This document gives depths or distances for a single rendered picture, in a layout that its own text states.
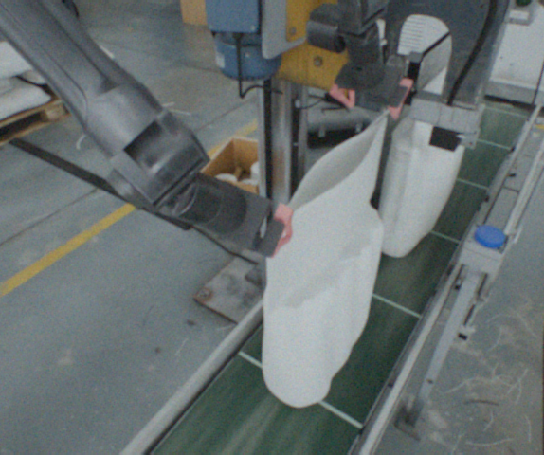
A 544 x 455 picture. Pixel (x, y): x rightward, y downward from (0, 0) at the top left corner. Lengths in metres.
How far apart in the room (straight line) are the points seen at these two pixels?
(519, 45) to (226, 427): 3.31
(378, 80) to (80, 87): 0.58
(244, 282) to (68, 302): 0.77
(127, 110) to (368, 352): 1.09
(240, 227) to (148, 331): 1.40
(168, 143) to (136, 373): 1.46
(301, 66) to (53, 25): 0.86
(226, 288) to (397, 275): 0.78
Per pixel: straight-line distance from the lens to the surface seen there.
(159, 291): 2.03
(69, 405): 1.81
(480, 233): 1.04
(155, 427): 1.21
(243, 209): 0.53
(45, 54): 0.37
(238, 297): 1.93
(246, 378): 1.27
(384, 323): 1.41
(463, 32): 1.00
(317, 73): 1.15
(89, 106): 0.38
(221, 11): 0.93
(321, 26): 0.82
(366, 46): 0.77
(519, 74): 3.88
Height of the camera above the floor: 1.47
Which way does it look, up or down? 40 degrees down
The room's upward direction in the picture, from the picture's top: straight up
